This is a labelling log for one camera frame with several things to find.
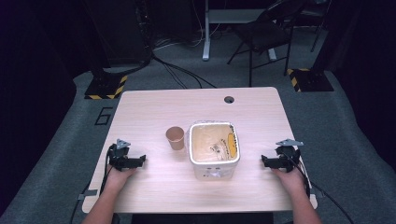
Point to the person's right hand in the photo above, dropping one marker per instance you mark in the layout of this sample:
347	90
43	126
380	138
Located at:
289	179

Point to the white plastic bin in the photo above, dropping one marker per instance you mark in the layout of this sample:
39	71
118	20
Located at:
214	161

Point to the grey table bracket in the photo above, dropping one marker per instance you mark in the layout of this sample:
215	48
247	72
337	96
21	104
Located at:
87	194

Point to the black folding chair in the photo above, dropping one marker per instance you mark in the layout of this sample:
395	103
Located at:
264	34

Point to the dark scraps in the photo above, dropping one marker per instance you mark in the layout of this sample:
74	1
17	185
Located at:
217	148

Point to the striped black stand base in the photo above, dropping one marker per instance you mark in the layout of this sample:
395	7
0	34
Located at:
311	80
104	87

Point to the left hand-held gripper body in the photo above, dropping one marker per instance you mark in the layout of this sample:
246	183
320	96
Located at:
120	155

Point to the white desk frame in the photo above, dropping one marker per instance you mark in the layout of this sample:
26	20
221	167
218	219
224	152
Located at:
214	15

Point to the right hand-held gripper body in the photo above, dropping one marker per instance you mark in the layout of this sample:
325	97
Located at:
288	155

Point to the person's left hand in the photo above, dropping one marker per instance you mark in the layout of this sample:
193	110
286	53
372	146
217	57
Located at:
118	177

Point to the black cabinet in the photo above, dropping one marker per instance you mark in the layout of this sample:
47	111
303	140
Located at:
118	31

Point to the yellow scrap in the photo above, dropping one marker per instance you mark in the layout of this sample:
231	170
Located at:
233	143

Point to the brown paper cup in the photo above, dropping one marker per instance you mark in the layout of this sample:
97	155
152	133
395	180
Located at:
176	137

